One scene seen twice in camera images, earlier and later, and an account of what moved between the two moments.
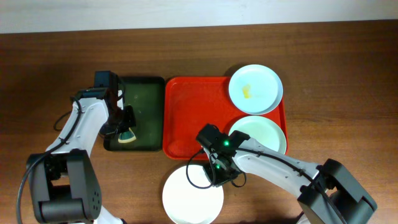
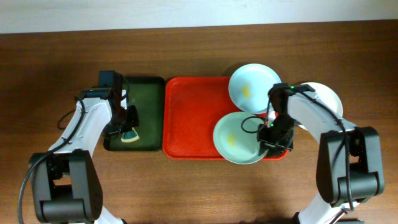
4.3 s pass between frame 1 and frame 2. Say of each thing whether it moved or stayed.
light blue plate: stayed
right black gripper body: moved
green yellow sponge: moved
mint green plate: moved
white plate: moved
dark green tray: stayed
